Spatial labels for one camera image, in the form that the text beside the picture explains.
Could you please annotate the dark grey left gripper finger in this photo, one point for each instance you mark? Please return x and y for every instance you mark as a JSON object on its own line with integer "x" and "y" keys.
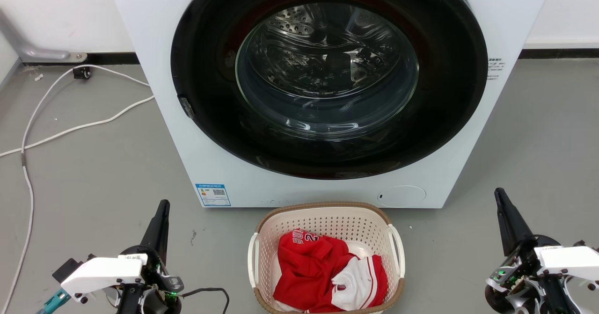
{"x": 158, "y": 232}

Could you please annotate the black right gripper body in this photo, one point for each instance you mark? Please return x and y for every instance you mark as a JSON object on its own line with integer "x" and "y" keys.
{"x": 519, "y": 276}

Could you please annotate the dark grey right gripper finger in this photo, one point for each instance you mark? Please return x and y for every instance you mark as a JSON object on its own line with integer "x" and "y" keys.
{"x": 511, "y": 225}

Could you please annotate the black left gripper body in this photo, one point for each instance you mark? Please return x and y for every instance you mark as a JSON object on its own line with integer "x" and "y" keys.
{"x": 157, "y": 276}

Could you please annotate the beige plastic laundry basket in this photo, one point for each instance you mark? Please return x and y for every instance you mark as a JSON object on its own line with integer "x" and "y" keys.
{"x": 327, "y": 220}

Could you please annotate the blue energy label sticker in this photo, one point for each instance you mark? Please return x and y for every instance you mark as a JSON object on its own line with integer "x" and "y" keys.
{"x": 213, "y": 195}

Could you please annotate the small black box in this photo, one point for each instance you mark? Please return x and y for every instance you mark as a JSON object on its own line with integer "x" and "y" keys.
{"x": 65, "y": 269}

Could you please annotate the teal plastic connector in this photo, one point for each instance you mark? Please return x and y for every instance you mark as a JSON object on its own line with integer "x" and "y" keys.
{"x": 52, "y": 303}

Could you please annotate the round white filter cover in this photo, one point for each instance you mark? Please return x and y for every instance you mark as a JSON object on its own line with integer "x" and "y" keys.
{"x": 401, "y": 196}

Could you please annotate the black round washer door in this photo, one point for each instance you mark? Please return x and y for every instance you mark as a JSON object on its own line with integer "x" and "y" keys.
{"x": 210, "y": 117}

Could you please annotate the red basketball jersey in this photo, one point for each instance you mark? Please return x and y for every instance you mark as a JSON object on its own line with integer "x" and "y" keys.
{"x": 304, "y": 272}

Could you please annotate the small printed text sticker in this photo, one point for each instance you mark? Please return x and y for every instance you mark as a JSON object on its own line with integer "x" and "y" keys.
{"x": 495, "y": 68}

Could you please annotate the white red-striped garment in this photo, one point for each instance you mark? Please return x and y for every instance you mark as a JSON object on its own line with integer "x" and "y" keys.
{"x": 358, "y": 281}

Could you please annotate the small black caster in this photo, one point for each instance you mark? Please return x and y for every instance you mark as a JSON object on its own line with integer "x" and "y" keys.
{"x": 82, "y": 73}

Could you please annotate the white front-load washing machine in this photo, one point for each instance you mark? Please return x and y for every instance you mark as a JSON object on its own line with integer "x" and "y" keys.
{"x": 159, "y": 47}

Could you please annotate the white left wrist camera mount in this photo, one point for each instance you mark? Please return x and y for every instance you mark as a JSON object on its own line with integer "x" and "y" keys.
{"x": 103, "y": 273}

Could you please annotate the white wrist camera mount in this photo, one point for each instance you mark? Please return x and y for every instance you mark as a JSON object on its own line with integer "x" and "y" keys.
{"x": 571, "y": 258}
{"x": 103, "y": 273}

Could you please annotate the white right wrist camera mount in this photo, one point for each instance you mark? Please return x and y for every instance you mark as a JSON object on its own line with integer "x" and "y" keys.
{"x": 571, "y": 258}

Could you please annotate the grey metal pipe bracket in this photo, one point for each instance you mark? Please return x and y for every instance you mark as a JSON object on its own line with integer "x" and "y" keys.
{"x": 28, "y": 49}

